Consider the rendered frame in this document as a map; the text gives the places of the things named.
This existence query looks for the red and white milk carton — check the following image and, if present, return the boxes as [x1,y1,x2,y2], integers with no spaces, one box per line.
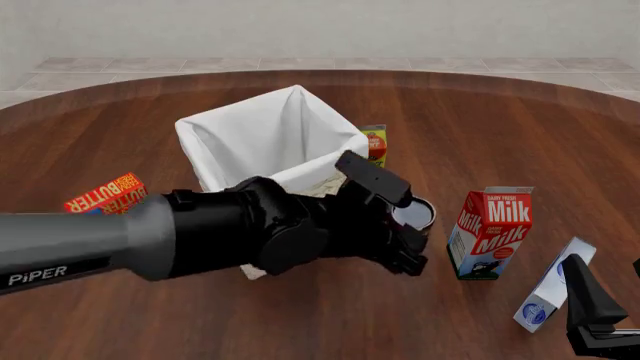
[445,185,535,282]

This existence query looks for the basket with white cloth lining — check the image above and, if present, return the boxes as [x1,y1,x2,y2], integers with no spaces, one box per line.
[174,84,371,281]

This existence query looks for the red butter box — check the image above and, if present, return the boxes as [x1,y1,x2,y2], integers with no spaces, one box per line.
[64,171,149,216]

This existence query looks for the tomato sauce tin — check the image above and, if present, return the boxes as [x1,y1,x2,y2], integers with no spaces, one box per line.
[391,197,437,237]

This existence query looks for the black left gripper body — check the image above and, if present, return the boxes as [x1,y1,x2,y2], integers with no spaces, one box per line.
[347,209,430,278]

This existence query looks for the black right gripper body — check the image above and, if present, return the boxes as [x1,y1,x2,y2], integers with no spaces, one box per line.
[565,318,640,358]

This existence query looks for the white and blue food box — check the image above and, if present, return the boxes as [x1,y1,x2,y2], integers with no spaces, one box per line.
[512,235,598,334]

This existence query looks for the yellow and orange food box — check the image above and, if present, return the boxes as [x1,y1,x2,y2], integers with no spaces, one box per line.
[358,123,389,169]

